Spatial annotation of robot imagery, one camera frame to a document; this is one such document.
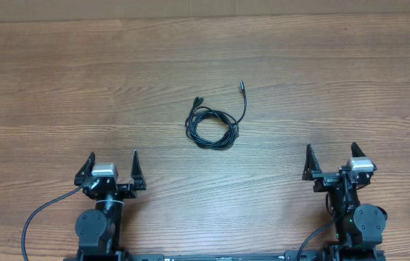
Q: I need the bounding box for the black USB cable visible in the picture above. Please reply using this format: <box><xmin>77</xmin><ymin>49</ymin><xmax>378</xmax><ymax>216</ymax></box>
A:
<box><xmin>184</xmin><ymin>80</ymin><xmax>248</xmax><ymax>151</ymax></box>

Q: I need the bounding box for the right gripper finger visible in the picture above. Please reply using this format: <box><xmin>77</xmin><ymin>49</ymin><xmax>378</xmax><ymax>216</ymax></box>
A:
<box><xmin>350</xmin><ymin>142</ymin><xmax>366</xmax><ymax>157</ymax></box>
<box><xmin>302</xmin><ymin>144</ymin><xmax>321</xmax><ymax>181</ymax></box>

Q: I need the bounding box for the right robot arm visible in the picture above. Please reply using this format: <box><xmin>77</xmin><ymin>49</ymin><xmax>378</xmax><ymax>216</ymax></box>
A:
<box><xmin>296</xmin><ymin>142</ymin><xmax>388</xmax><ymax>260</ymax></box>

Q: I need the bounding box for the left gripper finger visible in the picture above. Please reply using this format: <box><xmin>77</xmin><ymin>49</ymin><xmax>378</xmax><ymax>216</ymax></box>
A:
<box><xmin>74</xmin><ymin>152</ymin><xmax>96</xmax><ymax>186</ymax></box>
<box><xmin>131</xmin><ymin>150</ymin><xmax>147</xmax><ymax>191</ymax></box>

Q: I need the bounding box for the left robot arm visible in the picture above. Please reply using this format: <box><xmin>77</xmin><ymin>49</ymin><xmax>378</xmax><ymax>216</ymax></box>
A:
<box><xmin>74</xmin><ymin>152</ymin><xmax>147</xmax><ymax>260</ymax></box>

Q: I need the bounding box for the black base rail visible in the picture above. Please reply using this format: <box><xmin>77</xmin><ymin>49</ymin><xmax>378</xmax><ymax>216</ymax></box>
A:
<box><xmin>63</xmin><ymin>250</ymin><xmax>386</xmax><ymax>261</ymax></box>

